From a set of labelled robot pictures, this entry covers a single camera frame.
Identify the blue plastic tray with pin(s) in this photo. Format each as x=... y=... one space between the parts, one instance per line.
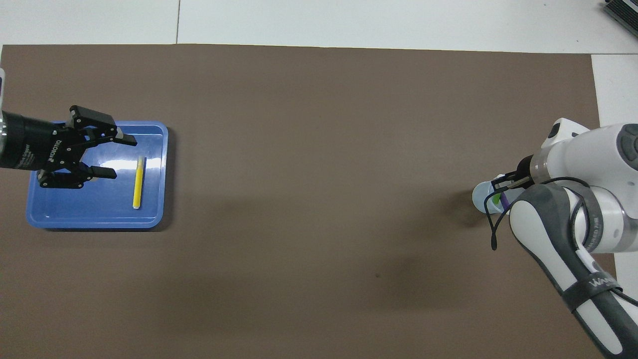
x=99 y=214

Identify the brown table mat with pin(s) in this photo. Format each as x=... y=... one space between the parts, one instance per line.
x=349 y=99

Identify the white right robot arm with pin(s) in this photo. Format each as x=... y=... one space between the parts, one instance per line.
x=588 y=159

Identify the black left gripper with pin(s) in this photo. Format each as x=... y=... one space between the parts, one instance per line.
x=30 y=142

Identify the yellow pen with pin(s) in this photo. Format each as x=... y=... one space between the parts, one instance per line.
x=138 y=184

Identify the purple pen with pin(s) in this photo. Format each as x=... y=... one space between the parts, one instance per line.
x=504 y=201

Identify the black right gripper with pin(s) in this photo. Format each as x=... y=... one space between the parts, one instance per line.
x=527 y=172

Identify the grey ribbed device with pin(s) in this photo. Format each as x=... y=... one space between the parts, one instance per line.
x=625 y=10

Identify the clear plastic cup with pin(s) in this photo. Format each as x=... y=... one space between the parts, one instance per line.
x=478 y=197

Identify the green pen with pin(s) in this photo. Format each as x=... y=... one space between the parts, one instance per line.
x=496 y=200

